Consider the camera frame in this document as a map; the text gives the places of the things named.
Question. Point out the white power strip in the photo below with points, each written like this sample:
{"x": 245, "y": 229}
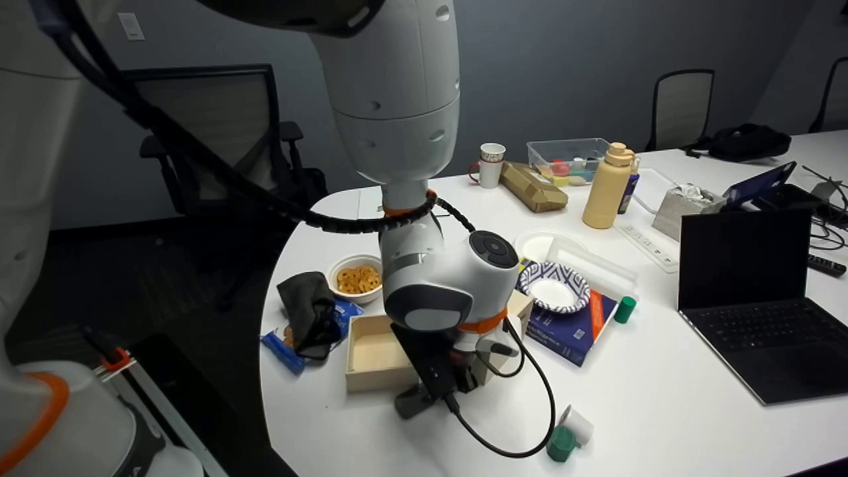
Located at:
{"x": 649, "y": 244}

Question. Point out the black cloth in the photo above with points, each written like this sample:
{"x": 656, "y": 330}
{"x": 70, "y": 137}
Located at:
{"x": 308, "y": 309}

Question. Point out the clear plastic container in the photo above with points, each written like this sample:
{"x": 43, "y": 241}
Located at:
{"x": 592, "y": 266}

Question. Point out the blue book with orange stripe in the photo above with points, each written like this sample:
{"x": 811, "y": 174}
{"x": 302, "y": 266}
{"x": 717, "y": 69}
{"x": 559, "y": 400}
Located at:
{"x": 564, "y": 333}

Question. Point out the clear plastic bin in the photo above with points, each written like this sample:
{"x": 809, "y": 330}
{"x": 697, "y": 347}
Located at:
{"x": 569, "y": 159}

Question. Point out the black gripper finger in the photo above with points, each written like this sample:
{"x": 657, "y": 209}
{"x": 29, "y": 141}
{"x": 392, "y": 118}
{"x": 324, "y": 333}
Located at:
{"x": 471, "y": 374}

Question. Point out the open wooden tray box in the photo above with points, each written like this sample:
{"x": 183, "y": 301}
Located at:
{"x": 375, "y": 354}

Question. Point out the white box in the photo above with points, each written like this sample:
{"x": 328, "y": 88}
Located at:
{"x": 685, "y": 212}

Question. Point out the black mesh office chair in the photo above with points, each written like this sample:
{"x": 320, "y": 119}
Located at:
{"x": 220, "y": 133}

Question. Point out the green bottle cap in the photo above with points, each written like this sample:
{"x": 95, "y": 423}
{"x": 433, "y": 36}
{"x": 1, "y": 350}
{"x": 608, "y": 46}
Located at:
{"x": 559, "y": 447}

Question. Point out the empty blue patterned paper plate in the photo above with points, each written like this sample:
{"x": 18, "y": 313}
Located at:
{"x": 555, "y": 286}

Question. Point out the yellow squeeze bottle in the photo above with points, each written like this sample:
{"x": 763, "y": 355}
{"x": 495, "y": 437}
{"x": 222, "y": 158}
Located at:
{"x": 611, "y": 190}

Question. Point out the black remote control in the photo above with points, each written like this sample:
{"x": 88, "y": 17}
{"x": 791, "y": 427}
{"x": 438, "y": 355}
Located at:
{"x": 827, "y": 266}

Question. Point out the gray remote control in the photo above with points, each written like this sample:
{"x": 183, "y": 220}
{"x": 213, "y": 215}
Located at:
{"x": 413, "y": 403}

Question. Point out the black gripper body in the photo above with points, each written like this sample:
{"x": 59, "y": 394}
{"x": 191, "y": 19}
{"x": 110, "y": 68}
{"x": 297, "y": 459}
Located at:
{"x": 426, "y": 358}

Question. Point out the gray backed office chair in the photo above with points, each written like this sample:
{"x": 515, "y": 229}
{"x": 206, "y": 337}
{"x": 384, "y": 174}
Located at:
{"x": 682, "y": 106}

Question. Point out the blue snack packet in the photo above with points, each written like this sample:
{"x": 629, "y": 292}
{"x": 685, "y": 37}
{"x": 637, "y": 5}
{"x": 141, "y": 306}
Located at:
{"x": 285, "y": 350}

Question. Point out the white paper cup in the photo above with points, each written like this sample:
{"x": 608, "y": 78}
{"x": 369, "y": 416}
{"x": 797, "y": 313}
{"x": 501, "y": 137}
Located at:
{"x": 490, "y": 163}

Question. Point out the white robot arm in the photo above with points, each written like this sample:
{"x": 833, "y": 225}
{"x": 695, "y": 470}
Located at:
{"x": 399, "y": 96}

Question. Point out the open blue screen laptop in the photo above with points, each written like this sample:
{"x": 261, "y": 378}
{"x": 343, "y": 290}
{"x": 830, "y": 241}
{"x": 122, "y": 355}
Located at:
{"x": 758, "y": 183}

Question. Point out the white wall outlet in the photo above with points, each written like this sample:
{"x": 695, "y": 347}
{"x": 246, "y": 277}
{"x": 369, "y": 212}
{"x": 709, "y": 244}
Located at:
{"x": 130, "y": 27}

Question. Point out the white bowl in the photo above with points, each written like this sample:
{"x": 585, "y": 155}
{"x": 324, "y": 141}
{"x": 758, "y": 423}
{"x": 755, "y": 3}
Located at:
{"x": 356, "y": 280}

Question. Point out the brown paper bag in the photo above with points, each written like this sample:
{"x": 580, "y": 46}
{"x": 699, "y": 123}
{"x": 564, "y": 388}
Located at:
{"x": 532, "y": 186}

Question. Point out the black bag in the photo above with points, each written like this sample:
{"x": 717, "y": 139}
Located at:
{"x": 747, "y": 141}

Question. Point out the black laptop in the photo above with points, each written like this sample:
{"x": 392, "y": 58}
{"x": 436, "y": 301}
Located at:
{"x": 758, "y": 292}

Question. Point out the wooden shape sorter box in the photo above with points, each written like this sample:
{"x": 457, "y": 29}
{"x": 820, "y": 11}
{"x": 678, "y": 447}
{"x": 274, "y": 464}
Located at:
{"x": 520, "y": 310}

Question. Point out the brown pretzel crackers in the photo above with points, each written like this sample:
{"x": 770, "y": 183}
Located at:
{"x": 357, "y": 280}

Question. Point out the green cylinder block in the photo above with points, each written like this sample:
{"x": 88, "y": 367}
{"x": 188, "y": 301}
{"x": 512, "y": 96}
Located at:
{"x": 626, "y": 309}

